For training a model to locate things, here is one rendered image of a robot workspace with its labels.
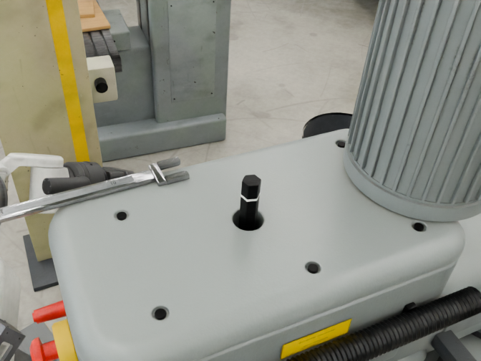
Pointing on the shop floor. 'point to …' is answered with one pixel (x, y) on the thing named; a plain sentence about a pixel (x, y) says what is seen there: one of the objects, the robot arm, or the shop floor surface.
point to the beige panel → (44, 104)
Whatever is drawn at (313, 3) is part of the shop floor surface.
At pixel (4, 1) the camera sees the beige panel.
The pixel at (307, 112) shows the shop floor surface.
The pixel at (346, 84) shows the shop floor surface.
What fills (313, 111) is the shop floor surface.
